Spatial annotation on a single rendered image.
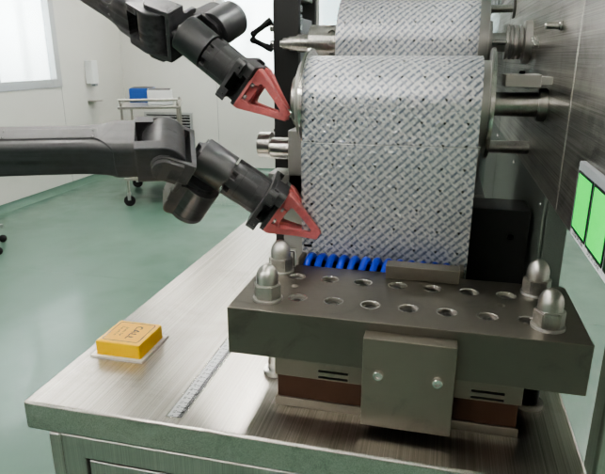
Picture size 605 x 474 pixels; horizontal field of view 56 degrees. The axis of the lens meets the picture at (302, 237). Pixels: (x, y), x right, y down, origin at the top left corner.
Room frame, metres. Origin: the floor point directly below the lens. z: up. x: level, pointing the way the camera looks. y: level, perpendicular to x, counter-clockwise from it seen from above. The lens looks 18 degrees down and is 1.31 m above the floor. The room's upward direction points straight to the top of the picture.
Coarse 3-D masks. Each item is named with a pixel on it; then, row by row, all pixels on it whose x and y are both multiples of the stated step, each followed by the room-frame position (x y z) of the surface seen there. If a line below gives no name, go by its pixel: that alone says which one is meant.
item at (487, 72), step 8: (488, 64) 0.78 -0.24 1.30; (296, 72) 0.83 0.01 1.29; (488, 72) 0.77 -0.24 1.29; (296, 80) 0.82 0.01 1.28; (488, 80) 0.76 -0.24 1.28; (296, 88) 0.81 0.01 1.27; (488, 88) 0.75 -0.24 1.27; (296, 96) 0.81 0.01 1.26; (488, 96) 0.75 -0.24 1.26; (296, 104) 0.81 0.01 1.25; (488, 104) 0.75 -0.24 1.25; (296, 112) 0.81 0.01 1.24; (488, 112) 0.75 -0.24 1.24; (296, 120) 0.81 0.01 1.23; (480, 120) 0.75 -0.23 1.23; (296, 128) 0.82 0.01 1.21; (480, 128) 0.76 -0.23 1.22; (480, 136) 0.76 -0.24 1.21; (480, 144) 0.78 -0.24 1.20
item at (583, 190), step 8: (584, 184) 0.49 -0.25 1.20; (584, 192) 0.49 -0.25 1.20; (576, 200) 0.52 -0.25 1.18; (584, 200) 0.49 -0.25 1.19; (576, 208) 0.51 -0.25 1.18; (584, 208) 0.48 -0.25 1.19; (576, 216) 0.51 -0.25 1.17; (584, 216) 0.48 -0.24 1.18; (576, 224) 0.50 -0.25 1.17; (584, 224) 0.47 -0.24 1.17
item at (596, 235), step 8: (600, 192) 0.44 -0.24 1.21; (600, 200) 0.44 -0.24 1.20; (592, 208) 0.46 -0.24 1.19; (600, 208) 0.43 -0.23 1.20; (592, 216) 0.45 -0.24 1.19; (600, 216) 0.43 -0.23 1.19; (592, 224) 0.45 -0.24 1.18; (600, 224) 0.43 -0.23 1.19; (592, 232) 0.45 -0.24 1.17; (600, 232) 0.42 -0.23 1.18; (592, 240) 0.44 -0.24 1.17; (600, 240) 0.42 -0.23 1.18; (592, 248) 0.44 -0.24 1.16; (600, 248) 0.42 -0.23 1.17; (600, 256) 0.41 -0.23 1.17
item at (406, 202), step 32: (320, 160) 0.79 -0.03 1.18; (352, 160) 0.78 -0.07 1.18; (384, 160) 0.77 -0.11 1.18; (416, 160) 0.76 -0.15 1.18; (448, 160) 0.75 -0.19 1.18; (320, 192) 0.79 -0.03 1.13; (352, 192) 0.78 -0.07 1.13; (384, 192) 0.77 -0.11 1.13; (416, 192) 0.76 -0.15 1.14; (448, 192) 0.75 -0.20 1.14; (320, 224) 0.79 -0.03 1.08; (352, 224) 0.78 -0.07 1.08; (384, 224) 0.77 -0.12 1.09; (416, 224) 0.76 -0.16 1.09; (448, 224) 0.75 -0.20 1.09; (352, 256) 0.78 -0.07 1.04; (384, 256) 0.77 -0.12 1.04; (416, 256) 0.76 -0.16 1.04; (448, 256) 0.75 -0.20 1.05
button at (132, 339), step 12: (120, 324) 0.79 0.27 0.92; (132, 324) 0.79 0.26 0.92; (144, 324) 0.79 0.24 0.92; (156, 324) 0.79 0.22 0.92; (108, 336) 0.75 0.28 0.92; (120, 336) 0.75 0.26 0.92; (132, 336) 0.75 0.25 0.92; (144, 336) 0.75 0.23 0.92; (156, 336) 0.77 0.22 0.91; (108, 348) 0.73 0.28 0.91; (120, 348) 0.73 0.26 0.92; (132, 348) 0.72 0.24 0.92; (144, 348) 0.73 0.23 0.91
